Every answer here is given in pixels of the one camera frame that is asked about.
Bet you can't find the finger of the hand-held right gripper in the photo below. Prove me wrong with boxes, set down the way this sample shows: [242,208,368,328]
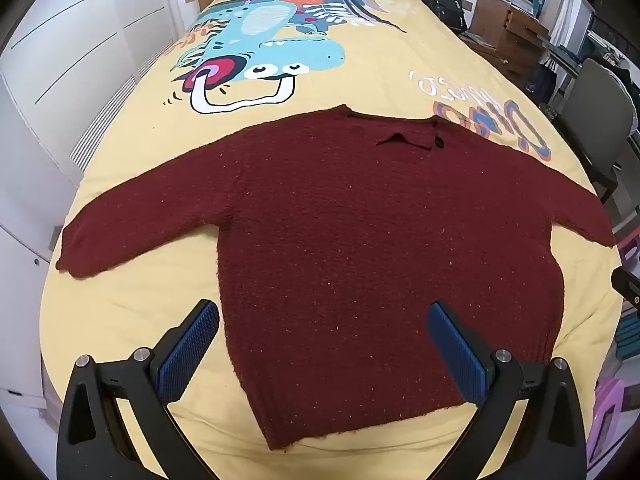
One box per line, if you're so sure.
[612,266,640,313]

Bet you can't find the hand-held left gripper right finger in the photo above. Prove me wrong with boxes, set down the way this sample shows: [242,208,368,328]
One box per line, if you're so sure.
[426,301,586,480]

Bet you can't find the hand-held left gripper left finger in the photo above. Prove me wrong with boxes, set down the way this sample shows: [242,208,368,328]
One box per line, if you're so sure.
[56,300,220,480]

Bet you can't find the dark red knit sweater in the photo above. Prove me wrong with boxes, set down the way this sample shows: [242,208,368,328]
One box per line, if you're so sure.
[55,104,617,452]

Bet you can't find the purple plastic stool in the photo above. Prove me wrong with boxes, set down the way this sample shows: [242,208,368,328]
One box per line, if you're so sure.
[585,375,631,468]

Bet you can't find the grey office chair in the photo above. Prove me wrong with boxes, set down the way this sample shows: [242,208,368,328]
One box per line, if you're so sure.
[542,57,640,206]

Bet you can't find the dark blue bag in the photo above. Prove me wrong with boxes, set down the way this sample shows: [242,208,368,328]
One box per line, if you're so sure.
[527,60,558,96]

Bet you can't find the wooden dresser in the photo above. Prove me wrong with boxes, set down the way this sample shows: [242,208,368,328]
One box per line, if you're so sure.
[470,0,551,88]

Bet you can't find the yellow dinosaur print bed sheet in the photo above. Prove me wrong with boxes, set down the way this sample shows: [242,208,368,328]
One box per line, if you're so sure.
[40,0,626,480]

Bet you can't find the white wardrobe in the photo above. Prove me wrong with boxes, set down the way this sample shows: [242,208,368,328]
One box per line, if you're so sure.
[0,0,201,411]

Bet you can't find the black backpack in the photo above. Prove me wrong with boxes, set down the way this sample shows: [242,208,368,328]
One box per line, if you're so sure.
[421,0,468,35]

